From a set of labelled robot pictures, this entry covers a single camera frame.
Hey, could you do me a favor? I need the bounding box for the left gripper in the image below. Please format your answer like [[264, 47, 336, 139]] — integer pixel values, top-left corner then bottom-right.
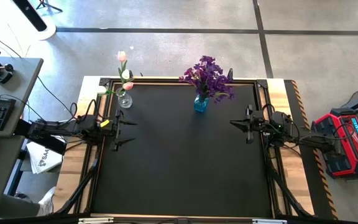
[[99, 109, 138, 152]]

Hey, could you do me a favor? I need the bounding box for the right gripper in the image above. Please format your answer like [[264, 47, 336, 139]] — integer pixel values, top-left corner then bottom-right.
[[229, 105, 272, 144]]

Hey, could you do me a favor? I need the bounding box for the clear glass vase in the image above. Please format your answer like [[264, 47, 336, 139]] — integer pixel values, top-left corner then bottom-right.
[[116, 88, 133, 109]]

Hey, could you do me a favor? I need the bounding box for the blue glass vase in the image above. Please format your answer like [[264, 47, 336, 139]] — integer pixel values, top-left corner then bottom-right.
[[193, 95, 210, 113]]

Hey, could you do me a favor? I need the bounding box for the pink artificial tulip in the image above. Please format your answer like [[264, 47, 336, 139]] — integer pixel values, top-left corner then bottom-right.
[[117, 50, 129, 93], [122, 81, 135, 94]]

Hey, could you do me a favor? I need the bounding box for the white artificial tulip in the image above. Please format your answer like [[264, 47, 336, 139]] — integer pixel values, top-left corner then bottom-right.
[[96, 85, 122, 96], [121, 68, 131, 91]]

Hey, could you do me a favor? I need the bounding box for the black table mat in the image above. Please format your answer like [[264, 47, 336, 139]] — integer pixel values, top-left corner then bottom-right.
[[91, 86, 273, 218]]

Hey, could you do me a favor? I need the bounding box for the black diagonal support bar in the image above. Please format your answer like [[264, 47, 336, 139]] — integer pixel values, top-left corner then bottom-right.
[[14, 119, 67, 156]]

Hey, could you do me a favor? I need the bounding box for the white printed bag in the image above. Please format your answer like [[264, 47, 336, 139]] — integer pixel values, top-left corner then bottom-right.
[[25, 132, 65, 175]]

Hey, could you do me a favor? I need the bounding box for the black ramp with hazard stripes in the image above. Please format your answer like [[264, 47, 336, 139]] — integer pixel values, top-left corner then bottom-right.
[[283, 80, 338, 220]]

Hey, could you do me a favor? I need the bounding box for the red black power station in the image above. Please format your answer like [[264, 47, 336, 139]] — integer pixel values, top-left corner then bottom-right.
[[311, 108, 358, 180]]

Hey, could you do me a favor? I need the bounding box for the person's shoe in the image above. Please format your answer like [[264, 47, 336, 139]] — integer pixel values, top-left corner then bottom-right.
[[37, 185, 57, 217]]

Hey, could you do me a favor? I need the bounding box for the grey desk top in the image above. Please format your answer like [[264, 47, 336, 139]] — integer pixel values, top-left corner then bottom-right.
[[0, 135, 26, 215], [0, 55, 45, 138]]

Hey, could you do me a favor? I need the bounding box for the blue desk leg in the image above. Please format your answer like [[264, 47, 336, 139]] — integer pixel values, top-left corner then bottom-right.
[[4, 158, 24, 197]]

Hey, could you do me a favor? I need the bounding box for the person's leg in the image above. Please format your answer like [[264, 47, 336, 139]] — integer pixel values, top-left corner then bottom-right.
[[0, 192, 43, 218]]

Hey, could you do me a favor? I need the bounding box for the white stand with black panel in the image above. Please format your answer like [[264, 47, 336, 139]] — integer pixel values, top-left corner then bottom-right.
[[11, 0, 57, 41]]

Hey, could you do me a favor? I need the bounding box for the black tripod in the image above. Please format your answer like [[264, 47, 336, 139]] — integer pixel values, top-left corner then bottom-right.
[[35, 0, 64, 13]]

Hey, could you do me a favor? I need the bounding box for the white metal bracket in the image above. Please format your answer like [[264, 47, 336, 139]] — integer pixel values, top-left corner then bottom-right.
[[78, 217, 114, 224], [252, 218, 288, 224]]

